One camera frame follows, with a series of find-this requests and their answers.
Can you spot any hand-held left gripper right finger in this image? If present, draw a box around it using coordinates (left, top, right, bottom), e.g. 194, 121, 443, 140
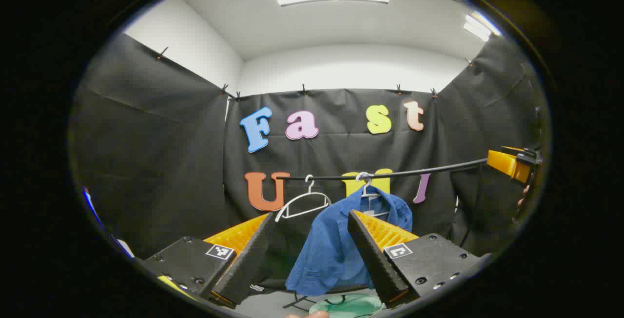
347, 209, 490, 309

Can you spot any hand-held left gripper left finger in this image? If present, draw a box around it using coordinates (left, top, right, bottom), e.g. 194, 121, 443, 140
134, 212, 274, 309

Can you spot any blue corduroy shirt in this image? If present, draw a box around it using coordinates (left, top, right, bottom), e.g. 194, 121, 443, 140
285, 185, 413, 297

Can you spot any green laundry hamper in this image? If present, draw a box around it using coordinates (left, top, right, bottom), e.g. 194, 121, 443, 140
308, 294, 386, 318

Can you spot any white plastic hanger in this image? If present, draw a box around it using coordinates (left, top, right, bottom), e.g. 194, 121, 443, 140
274, 174, 333, 223
355, 172, 390, 219

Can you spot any black clothes rack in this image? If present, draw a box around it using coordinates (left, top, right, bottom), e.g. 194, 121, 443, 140
275, 159, 490, 311

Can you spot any black backdrop cloth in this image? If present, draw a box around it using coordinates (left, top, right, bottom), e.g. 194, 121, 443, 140
68, 33, 549, 289

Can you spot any narrow ceiling light panel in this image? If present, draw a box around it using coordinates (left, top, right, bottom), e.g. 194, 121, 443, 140
463, 11, 503, 42

